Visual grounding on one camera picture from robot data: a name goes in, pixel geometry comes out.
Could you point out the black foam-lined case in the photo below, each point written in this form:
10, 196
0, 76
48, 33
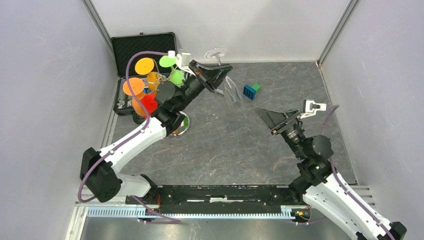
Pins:
124, 47

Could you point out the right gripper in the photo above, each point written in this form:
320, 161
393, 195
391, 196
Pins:
272, 119

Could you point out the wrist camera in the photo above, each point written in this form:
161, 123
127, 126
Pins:
310, 108
182, 60

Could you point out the yellow-orange plastic wine glass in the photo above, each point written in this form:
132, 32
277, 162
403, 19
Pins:
148, 68

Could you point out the grey bolt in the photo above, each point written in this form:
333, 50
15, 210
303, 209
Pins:
228, 95

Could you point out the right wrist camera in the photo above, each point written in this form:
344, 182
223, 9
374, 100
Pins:
310, 108

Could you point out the orange plastic wine glass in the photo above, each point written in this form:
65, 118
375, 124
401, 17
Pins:
135, 89

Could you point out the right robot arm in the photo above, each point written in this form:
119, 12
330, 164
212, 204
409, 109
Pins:
322, 187

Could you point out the blue toy brick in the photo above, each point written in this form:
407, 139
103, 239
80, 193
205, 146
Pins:
249, 92

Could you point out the green plastic wine glass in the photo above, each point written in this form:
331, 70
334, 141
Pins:
176, 76

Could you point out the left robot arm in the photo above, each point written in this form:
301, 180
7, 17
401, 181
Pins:
100, 173

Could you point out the clear wine glass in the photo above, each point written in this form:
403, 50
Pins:
216, 54

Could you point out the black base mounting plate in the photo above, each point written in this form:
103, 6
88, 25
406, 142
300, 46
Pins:
222, 199

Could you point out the chrome wine glass rack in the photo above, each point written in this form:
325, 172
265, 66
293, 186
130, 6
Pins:
170, 107

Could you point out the green toy brick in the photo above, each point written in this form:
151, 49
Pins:
256, 87

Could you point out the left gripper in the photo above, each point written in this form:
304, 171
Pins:
214, 71

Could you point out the aluminium cable duct rail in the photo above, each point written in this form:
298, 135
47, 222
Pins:
128, 207

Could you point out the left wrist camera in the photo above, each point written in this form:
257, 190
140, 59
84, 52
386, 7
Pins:
182, 60

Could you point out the red plastic wine glass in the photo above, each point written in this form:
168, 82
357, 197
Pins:
149, 103

